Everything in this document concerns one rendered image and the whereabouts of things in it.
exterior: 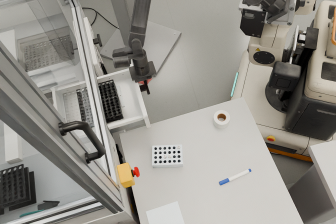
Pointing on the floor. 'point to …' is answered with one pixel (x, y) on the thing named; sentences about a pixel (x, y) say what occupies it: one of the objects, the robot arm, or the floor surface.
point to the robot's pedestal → (317, 186)
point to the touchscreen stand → (154, 43)
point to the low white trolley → (210, 170)
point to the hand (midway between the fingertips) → (145, 82)
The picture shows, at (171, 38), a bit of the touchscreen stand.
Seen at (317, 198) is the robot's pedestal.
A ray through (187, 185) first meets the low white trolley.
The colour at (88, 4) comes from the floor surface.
